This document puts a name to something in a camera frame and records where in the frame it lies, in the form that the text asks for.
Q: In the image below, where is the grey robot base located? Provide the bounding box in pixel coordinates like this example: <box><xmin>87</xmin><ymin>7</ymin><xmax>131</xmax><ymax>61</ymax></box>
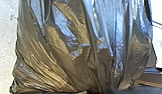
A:
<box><xmin>136</xmin><ymin>64</ymin><xmax>162</xmax><ymax>89</ymax></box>

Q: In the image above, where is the black trash bag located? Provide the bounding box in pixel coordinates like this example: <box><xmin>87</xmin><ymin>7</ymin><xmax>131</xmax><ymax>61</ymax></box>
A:
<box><xmin>9</xmin><ymin>0</ymin><xmax>155</xmax><ymax>94</ymax></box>

